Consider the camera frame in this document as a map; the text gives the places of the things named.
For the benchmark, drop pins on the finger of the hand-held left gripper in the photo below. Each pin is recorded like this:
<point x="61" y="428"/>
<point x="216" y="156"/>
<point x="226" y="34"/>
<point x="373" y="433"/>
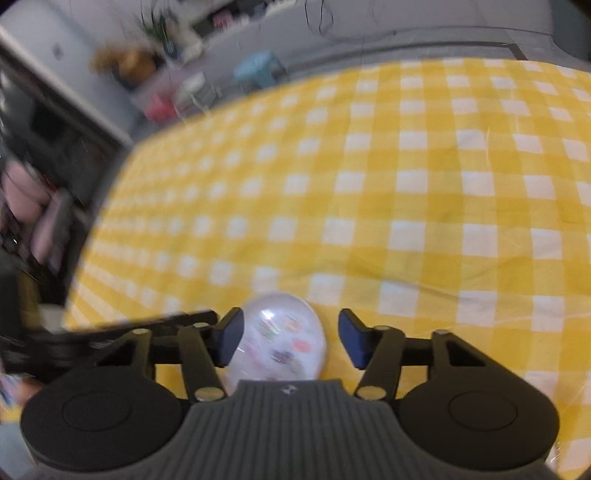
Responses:
<point x="92" y="341"/>

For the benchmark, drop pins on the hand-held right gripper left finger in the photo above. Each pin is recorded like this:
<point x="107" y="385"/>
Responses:
<point x="229" y="339"/>

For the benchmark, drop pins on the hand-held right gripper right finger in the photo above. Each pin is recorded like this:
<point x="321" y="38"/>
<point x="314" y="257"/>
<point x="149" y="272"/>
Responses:
<point x="353" y="339"/>

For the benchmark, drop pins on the small white stickered dish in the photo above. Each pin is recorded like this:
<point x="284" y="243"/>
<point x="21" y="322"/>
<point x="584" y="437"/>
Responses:
<point x="281" y="341"/>

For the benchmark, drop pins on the yellow checkered tablecloth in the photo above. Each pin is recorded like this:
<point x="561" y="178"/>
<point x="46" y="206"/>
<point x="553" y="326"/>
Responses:
<point x="392" y="207"/>

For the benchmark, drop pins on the pink chair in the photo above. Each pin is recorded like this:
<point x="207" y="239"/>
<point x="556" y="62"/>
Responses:
<point x="27" y="198"/>

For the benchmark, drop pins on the dark glass door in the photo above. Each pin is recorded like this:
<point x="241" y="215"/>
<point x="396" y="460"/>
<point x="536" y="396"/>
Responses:
<point x="46" y="120"/>

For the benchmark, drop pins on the pink plastic basket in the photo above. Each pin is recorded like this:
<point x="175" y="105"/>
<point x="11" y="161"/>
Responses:
<point x="160" y="107"/>

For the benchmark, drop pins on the white seat metal chair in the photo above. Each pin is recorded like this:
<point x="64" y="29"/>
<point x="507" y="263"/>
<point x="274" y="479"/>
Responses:
<point x="196" y="87"/>

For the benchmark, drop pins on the blue plastic stool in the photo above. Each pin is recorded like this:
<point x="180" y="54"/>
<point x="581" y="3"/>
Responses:
<point x="256" y="69"/>

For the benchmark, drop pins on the gold vase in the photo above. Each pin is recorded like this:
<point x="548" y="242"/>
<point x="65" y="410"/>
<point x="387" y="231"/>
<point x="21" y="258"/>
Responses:
<point x="136" y="64"/>

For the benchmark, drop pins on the dried yellow flowers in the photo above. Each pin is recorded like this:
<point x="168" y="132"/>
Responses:
<point x="106" y="57"/>

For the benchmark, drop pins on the green potted plant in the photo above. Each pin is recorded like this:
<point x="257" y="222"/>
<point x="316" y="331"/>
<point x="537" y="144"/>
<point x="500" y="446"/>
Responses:
<point x="159" y="32"/>

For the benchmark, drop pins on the grey bin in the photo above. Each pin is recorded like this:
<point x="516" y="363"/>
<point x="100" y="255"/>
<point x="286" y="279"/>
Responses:
<point x="575" y="37"/>

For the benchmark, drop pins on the grey wall switch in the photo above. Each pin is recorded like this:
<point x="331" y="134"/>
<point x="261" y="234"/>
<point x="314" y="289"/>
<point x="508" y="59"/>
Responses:
<point x="57" y="50"/>

